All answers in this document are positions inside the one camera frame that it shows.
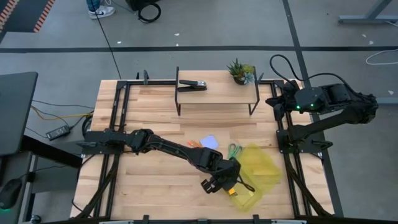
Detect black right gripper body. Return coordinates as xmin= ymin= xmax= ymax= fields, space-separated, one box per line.
xmin=273 ymin=82 xmax=296 ymax=121

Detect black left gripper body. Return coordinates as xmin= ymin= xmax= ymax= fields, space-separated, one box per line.
xmin=201 ymin=158 xmax=242 ymax=194

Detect green handled scissors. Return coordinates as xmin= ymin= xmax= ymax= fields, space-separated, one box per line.
xmin=228 ymin=143 xmax=244 ymax=160

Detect yellow mesh pouch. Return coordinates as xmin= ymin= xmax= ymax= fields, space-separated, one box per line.
xmin=224 ymin=143 xmax=284 ymax=213

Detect pale blue sticky note pad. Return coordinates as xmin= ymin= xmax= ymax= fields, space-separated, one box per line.
xmin=200 ymin=134 xmax=220 ymax=151

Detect potted succulent plant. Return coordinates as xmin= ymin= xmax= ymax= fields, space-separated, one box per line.
xmin=227 ymin=58 xmax=256 ymax=86

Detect wooden shelf riser black legs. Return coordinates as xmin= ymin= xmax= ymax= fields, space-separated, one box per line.
xmin=174 ymin=66 xmax=264 ymax=116

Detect black stapler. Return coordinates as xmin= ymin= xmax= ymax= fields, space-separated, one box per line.
xmin=177 ymin=79 xmax=208 ymax=93

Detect grey desk foot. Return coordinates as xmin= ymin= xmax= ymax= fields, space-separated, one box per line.
xmin=374 ymin=96 xmax=398 ymax=106

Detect grey desk leg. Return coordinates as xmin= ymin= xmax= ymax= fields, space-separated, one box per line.
xmin=338 ymin=0 xmax=398 ymax=26

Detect black box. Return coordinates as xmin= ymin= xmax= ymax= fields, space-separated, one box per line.
xmin=125 ymin=0 xmax=160 ymax=11

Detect black power adapter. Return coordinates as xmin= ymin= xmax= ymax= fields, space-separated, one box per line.
xmin=45 ymin=124 xmax=72 ymax=141

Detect person's white shoe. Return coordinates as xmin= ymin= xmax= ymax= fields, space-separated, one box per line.
xmin=88 ymin=5 xmax=116 ymax=20

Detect person's leg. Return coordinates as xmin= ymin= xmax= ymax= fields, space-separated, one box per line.
xmin=86 ymin=0 xmax=102 ymax=12

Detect black computer mouse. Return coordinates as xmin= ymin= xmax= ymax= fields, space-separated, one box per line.
xmin=0 ymin=179 xmax=23 ymax=210

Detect dark grey side desk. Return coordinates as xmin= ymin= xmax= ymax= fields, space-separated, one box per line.
xmin=0 ymin=72 xmax=39 ymax=156

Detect dark mat orange striped edge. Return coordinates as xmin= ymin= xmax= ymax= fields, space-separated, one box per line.
xmin=0 ymin=0 xmax=57 ymax=34

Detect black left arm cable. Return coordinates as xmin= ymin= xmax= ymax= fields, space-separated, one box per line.
xmin=237 ymin=175 xmax=256 ymax=193

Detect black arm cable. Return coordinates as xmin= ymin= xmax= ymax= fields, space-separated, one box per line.
xmin=237 ymin=175 xmax=256 ymax=193
xmin=269 ymin=54 xmax=355 ymax=94

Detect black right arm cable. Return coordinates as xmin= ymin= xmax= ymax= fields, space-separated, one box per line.
xmin=269 ymin=54 xmax=355 ymax=94

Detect black cable bundle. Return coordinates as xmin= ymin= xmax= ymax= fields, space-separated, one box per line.
xmin=77 ymin=154 xmax=121 ymax=219
xmin=283 ymin=152 xmax=331 ymax=218

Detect white floor cable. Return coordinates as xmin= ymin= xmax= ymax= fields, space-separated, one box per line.
xmin=365 ymin=48 xmax=398 ymax=66

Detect black metal table frame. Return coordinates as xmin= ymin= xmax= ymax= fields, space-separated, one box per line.
xmin=76 ymin=79 xmax=335 ymax=224

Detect black coiled cable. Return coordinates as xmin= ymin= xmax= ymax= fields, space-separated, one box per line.
xmin=137 ymin=2 xmax=162 ymax=24

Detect yellow floor cable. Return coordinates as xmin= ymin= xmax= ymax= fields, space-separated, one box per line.
xmin=30 ymin=105 xmax=95 ymax=122

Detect long black floor cable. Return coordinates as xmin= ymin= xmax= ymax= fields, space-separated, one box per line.
xmin=91 ymin=4 xmax=123 ymax=80

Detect thin black floor cable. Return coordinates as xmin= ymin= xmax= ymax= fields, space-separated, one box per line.
xmin=32 ymin=99 xmax=95 ymax=110

